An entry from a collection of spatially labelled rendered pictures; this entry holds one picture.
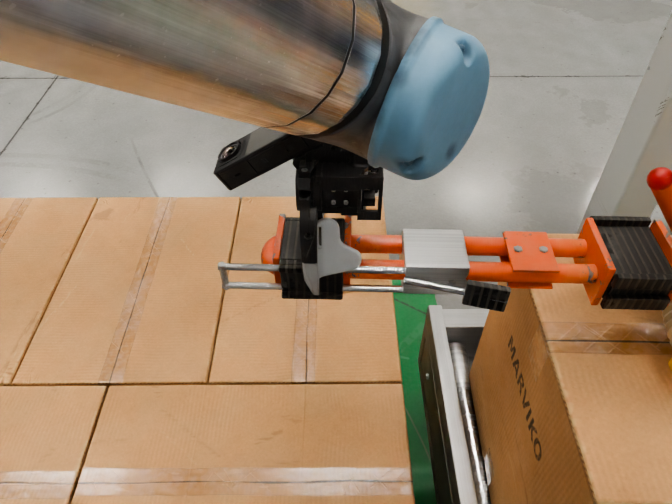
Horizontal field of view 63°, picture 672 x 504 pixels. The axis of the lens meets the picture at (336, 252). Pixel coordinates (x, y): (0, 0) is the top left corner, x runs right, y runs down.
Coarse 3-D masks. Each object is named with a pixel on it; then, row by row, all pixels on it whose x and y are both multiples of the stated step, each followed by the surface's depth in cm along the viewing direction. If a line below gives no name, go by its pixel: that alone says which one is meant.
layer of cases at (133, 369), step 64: (0, 256) 136; (64, 256) 136; (128, 256) 136; (192, 256) 136; (256, 256) 136; (384, 256) 136; (0, 320) 122; (64, 320) 122; (128, 320) 122; (192, 320) 122; (256, 320) 122; (320, 320) 122; (384, 320) 122; (0, 384) 111; (64, 384) 111; (128, 384) 111; (192, 384) 112; (256, 384) 112; (320, 384) 111; (384, 384) 111; (0, 448) 101; (64, 448) 101; (128, 448) 101; (192, 448) 101; (256, 448) 101; (320, 448) 101; (384, 448) 101
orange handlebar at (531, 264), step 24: (360, 240) 62; (384, 240) 62; (480, 240) 62; (504, 240) 62; (528, 240) 61; (552, 240) 62; (576, 240) 62; (360, 264) 59; (384, 264) 59; (480, 264) 59; (504, 264) 59; (528, 264) 59; (552, 264) 59; (576, 264) 59; (528, 288) 60; (552, 288) 60
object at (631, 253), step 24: (600, 216) 63; (624, 216) 63; (600, 240) 59; (624, 240) 61; (648, 240) 61; (600, 264) 58; (624, 264) 58; (648, 264) 58; (600, 288) 58; (624, 288) 57; (648, 288) 57
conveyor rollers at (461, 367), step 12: (456, 348) 116; (456, 360) 114; (456, 372) 112; (468, 372) 113; (456, 384) 111; (468, 384) 110; (468, 396) 108; (468, 408) 106; (468, 420) 105; (468, 432) 103; (468, 444) 101; (480, 444) 101; (480, 456) 100; (480, 468) 98; (480, 480) 96; (480, 492) 95
